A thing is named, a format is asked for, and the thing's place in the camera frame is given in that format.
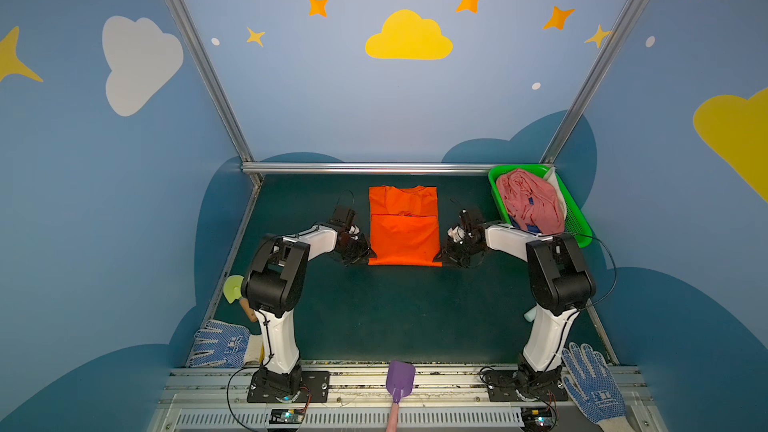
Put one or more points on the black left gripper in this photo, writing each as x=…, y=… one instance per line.
x=357, y=246

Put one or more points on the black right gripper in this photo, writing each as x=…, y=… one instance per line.
x=457, y=249

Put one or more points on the orange t shirt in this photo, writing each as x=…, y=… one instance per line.
x=404, y=226

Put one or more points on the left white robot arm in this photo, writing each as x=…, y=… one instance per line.
x=275, y=280

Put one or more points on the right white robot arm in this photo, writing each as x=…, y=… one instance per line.
x=559, y=280

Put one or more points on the pink t shirt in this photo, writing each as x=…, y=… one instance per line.
x=532, y=203

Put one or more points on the light blue toy shovel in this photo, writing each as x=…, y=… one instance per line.
x=530, y=315

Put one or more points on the white t shirt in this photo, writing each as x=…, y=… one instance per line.
x=552, y=179

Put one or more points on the green plastic basket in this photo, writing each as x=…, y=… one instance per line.
x=575, y=222

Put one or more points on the green toy shovel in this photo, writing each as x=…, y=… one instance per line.
x=232, y=291

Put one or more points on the purple toy shovel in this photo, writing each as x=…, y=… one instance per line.
x=399, y=384

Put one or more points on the left blue dotted glove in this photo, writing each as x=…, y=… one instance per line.
x=222, y=345

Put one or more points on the blue dotted glove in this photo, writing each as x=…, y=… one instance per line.
x=593, y=389
x=222, y=345

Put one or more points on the left green circuit board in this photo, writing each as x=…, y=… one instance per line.
x=292, y=417

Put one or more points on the green circuit board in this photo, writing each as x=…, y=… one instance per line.
x=292, y=417
x=537, y=420

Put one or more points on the right green circuit board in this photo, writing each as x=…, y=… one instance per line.
x=537, y=420

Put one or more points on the right blue dotted glove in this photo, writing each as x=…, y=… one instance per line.
x=593, y=389

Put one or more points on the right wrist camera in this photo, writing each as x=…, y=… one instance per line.
x=468, y=222

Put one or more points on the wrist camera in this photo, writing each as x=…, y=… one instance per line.
x=468, y=222
x=342, y=219

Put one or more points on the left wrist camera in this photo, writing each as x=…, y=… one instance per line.
x=342, y=219

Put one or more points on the left side aluminium rail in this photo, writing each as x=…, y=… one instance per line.
x=222, y=218

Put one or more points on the horizontal aluminium frame rail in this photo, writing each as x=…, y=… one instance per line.
x=463, y=169

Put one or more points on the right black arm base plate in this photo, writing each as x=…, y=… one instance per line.
x=523, y=384

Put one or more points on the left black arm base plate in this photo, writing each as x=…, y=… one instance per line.
x=294, y=387

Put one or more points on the right side aluminium rail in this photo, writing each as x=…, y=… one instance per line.
x=601, y=332

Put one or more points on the right upright aluminium post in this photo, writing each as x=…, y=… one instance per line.
x=622, y=28

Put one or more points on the upright aluminium post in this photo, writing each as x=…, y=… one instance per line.
x=622, y=28
x=201, y=59

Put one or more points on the left upright aluminium post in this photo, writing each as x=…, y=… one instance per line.
x=201, y=59

